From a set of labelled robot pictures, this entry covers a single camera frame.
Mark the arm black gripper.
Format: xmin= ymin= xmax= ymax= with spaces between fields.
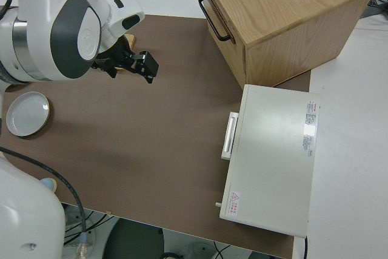
xmin=90 ymin=36 xmax=160 ymax=86

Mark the gray round plate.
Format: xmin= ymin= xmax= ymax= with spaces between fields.
xmin=5 ymin=91 xmax=51 ymax=138

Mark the wooden mug rack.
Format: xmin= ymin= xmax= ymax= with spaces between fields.
xmin=116 ymin=33 xmax=136 ymax=72

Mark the brown table mat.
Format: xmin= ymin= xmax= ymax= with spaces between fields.
xmin=0 ymin=15 xmax=313 ymax=259

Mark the light wooden box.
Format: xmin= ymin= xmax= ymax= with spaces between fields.
xmin=195 ymin=0 xmax=377 ymax=89

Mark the white toaster oven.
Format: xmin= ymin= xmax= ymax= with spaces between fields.
xmin=214 ymin=84 xmax=323 ymax=239

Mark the black box handle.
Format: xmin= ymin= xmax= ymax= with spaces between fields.
xmin=198 ymin=0 xmax=232 ymax=42

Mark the oven door handle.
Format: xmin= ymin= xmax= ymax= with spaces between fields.
xmin=221 ymin=112 xmax=240 ymax=160

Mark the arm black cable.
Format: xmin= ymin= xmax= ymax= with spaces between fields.
xmin=0 ymin=146 xmax=90 ymax=259

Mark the dark round pedestal base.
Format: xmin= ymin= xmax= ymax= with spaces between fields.
xmin=104 ymin=219 xmax=165 ymax=259

